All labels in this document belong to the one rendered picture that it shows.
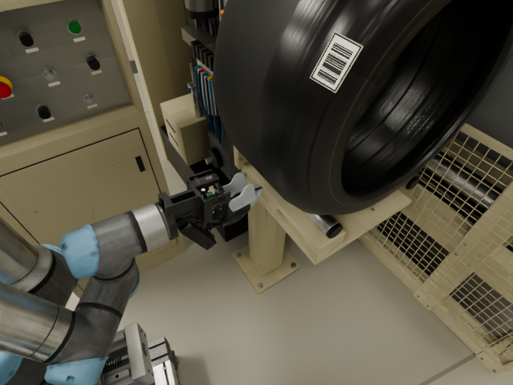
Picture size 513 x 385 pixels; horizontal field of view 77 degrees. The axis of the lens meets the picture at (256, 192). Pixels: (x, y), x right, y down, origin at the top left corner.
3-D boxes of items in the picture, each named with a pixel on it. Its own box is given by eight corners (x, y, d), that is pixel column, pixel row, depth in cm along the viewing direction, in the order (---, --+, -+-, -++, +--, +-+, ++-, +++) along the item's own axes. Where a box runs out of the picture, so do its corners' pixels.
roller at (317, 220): (256, 140, 92) (263, 147, 96) (245, 153, 93) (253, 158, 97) (340, 223, 73) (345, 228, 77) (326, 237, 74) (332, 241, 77)
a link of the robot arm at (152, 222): (150, 260, 55) (133, 227, 59) (175, 249, 57) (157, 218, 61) (143, 232, 49) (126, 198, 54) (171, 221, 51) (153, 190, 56)
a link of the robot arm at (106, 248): (69, 253, 54) (52, 225, 48) (133, 228, 59) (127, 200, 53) (81, 292, 51) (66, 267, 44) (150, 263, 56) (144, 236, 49)
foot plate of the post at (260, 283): (230, 254, 174) (230, 252, 172) (271, 232, 183) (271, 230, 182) (258, 294, 159) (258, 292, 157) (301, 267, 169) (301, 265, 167)
